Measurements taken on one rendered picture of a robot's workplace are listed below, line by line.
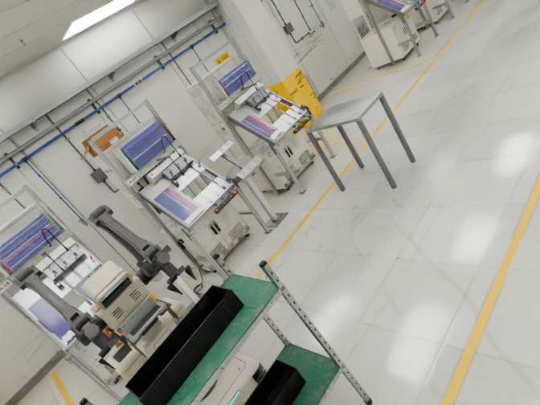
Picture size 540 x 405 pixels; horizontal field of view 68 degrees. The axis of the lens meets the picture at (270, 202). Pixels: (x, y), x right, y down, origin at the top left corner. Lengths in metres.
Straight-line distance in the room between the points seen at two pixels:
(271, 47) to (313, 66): 1.56
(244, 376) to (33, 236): 2.30
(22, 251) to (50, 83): 2.52
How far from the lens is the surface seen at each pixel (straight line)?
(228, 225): 4.59
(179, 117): 6.30
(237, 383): 2.73
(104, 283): 2.22
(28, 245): 4.08
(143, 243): 2.07
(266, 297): 1.87
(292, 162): 5.21
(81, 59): 6.04
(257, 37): 6.83
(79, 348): 4.16
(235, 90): 5.04
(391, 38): 7.55
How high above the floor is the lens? 1.96
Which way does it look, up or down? 22 degrees down
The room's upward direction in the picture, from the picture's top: 35 degrees counter-clockwise
